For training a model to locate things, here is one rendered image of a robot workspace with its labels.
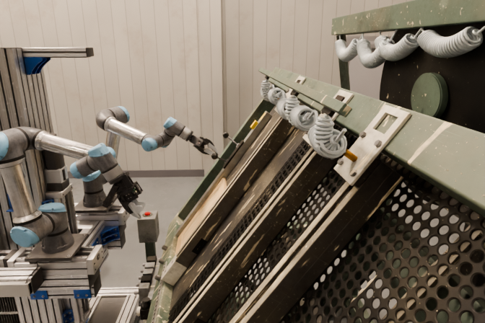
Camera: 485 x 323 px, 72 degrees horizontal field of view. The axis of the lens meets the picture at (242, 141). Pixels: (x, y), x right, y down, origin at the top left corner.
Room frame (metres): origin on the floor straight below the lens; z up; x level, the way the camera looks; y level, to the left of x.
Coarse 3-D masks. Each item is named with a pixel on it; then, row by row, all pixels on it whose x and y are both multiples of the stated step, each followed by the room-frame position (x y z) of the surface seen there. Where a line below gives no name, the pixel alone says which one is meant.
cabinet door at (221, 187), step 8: (224, 184) 1.76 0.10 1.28; (216, 192) 1.79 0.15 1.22; (208, 200) 1.80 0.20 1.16; (216, 200) 1.69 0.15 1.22; (200, 208) 1.84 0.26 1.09; (208, 208) 1.71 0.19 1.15; (200, 216) 1.74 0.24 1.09; (192, 224) 1.77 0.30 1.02; (184, 232) 1.79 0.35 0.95; (192, 232) 1.67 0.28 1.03; (184, 240) 1.70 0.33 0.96; (176, 248) 1.72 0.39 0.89
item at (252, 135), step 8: (264, 112) 1.93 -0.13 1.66; (264, 120) 1.89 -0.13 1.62; (256, 128) 1.89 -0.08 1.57; (248, 136) 1.88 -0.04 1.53; (256, 136) 1.89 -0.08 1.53; (248, 144) 1.88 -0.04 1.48; (240, 152) 1.88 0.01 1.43; (232, 160) 1.87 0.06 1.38; (232, 168) 1.87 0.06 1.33; (224, 176) 1.87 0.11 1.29; (216, 184) 1.86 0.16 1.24; (208, 192) 1.86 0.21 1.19; (200, 200) 1.87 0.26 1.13; (192, 216) 1.85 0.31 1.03; (184, 224) 1.85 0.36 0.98; (176, 232) 1.86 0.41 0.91
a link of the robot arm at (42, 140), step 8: (24, 128) 1.49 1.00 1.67; (32, 128) 1.52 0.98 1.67; (32, 136) 1.49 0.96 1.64; (40, 136) 1.49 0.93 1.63; (48, 136) 1.50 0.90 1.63; (56, 136) 1.51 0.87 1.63; (32, 144) 1.48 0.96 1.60; (40, 144) 1.48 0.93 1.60; (48, 144) 1.47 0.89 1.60; (56, 144) 1.47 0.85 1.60; (64, 144) 1.47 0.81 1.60; (72, 144) 1.47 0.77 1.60; (80, 144) 1.47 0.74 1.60; (56, 152) 1.48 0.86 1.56; (64, 152) 1.46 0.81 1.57; (72, 152) 1.45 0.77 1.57; (80, 152) 1.44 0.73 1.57; (112, 152) 1.48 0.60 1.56
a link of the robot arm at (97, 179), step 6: (90, 174) 1.98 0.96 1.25; (96, 174) 1.99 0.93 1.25; (84, 180) 1.97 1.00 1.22; (90, 180) 1.97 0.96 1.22; (96, 180) 1.99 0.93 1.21; (102, 180) 2.03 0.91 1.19; (84, 186) 1.98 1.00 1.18; (90, 186) 1.97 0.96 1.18; (96, 186) 1.99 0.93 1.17; (102, 186) 2.04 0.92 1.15; (90, 192) 1.97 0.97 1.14
